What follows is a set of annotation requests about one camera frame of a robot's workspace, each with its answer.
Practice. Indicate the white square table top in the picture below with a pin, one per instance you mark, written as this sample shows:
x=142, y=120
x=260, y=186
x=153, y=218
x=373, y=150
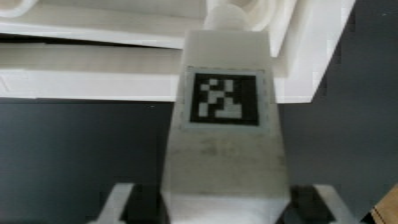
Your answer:
x=141, y=22

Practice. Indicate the white U-shaped fence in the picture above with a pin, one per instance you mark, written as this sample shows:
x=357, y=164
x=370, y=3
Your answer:
x=109, y=71

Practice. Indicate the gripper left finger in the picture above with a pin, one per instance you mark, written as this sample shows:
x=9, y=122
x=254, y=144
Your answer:
x=130, y=206

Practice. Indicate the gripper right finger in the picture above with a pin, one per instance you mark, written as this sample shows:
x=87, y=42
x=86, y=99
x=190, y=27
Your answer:
x=317, y=206

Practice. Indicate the white table leg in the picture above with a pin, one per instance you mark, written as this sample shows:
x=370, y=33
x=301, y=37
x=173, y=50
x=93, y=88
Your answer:
x=224, y=181

